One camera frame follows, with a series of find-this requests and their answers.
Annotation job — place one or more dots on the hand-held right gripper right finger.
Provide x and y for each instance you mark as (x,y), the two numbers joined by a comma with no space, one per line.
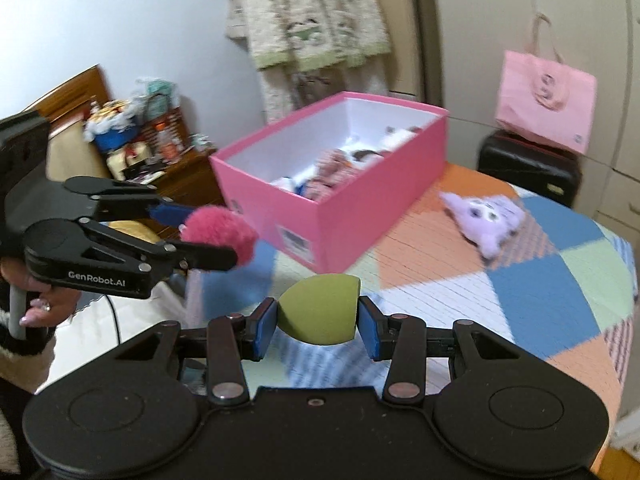
(370,330)

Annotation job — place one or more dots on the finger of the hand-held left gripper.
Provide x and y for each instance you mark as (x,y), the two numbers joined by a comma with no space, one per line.
(210,257)
(170,214)

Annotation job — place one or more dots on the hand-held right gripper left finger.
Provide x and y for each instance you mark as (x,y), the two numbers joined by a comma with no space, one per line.
(265,330)

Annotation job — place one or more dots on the pink fuzzy plush ball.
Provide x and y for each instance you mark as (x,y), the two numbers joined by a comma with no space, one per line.
(220,227)

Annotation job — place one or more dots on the green makeup sponge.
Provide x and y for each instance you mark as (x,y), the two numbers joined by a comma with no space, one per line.
(320,310)

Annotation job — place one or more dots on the pink cardboard box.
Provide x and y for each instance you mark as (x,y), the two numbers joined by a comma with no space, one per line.
(360,200)

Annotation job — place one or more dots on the pink floral cloth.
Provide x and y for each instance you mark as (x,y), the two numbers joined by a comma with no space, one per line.
(330,170)

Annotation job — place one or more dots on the person's left hand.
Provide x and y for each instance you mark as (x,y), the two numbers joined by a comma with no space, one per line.
(55,305)

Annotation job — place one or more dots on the yellow round cushion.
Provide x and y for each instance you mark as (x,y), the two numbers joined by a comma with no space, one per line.
(132,232)

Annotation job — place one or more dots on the wooden nightstand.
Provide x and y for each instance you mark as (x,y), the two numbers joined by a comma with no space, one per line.
(200,180)

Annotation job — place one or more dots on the blue round container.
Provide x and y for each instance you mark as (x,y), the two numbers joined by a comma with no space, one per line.
(117,139)

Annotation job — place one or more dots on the woven basket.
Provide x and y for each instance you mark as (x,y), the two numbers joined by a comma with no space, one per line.
(160,115)

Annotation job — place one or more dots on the wooden headboard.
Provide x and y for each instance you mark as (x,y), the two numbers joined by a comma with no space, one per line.
(70,95)

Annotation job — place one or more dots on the purple plush toy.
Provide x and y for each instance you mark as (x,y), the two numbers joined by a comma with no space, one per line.
(480,215)

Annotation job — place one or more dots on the patchwork knitted blanket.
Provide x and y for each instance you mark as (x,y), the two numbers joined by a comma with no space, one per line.
(550,270)

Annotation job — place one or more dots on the black suitcase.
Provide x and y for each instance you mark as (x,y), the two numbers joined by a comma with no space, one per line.
(525,170)

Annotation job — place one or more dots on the cream knitted cardigan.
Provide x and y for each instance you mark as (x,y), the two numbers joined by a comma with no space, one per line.
(310,10)

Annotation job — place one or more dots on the pink paper shopping bag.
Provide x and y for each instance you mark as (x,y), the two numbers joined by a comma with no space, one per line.
(540,110)

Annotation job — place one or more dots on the beige wardrobe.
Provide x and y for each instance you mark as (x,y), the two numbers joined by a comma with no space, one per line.
(475,35)

